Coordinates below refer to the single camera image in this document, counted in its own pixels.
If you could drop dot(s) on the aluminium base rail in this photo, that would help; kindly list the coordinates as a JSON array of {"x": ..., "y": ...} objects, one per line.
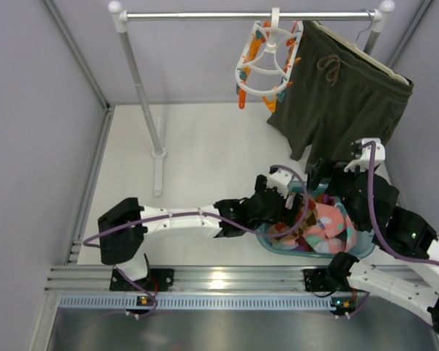
[{"x": 234, "y": 288}]

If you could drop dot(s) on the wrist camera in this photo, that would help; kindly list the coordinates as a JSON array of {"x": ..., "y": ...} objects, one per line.
[
  {"x": 279, "y": 179},
  {"x": 363, "y": 150}
]

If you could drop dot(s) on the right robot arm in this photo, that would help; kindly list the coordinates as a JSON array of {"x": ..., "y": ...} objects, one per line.
[{"x": 371, "y": 203}]

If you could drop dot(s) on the olive green shorts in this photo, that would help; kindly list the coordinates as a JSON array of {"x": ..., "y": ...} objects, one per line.
[{"x": 338, "y": 95}]

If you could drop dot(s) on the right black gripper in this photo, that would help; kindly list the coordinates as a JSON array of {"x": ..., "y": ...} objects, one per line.
[{"x": 317, "y": 175}]

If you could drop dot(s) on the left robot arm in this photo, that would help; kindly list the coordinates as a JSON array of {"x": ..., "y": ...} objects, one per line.
[{"x": 124, "y": 227}]

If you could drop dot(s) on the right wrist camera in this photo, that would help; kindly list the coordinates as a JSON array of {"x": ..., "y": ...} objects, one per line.
[{"x": 363, "y": 150}]

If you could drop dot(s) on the white clothes rack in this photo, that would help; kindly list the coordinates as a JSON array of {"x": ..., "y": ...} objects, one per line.
[{"x": 156, "y": 126}]

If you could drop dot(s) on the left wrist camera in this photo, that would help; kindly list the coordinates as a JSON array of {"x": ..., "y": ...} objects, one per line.
[{"x": 279, "y": 179}]

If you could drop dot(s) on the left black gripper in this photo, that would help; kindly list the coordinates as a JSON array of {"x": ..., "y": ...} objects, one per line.
[{"x": 293, "y": 204}]

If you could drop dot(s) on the teal plastic basin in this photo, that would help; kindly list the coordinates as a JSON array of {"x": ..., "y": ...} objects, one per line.
[{"x": 293, "y": 244}]

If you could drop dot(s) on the pink patterned sock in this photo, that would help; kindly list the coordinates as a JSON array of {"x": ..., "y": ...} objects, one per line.
[
  {"x": 330, "y": 241},
  {"x": 330, "y": 224}
]

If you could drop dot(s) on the white clip sock hanger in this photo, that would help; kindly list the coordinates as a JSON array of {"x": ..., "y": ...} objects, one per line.
[{"x": 267, "y": 60}]

